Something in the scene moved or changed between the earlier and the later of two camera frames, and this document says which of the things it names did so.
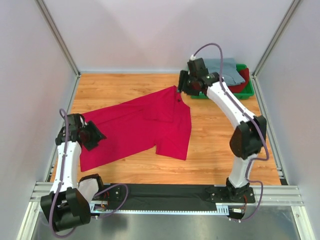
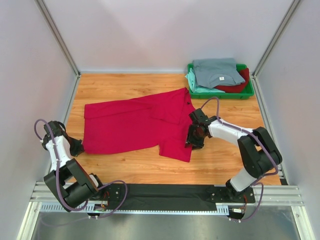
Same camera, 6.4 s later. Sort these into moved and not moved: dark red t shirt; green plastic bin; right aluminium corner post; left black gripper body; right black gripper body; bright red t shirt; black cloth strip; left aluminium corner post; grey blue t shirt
Moved: left black gripper body; bright red t shirt; right black gripper body
Not moved: green plastic bin; grey blue t shirt; left aluminium corner post; right aluminium corner post; black cloth strip; dark red t shirt
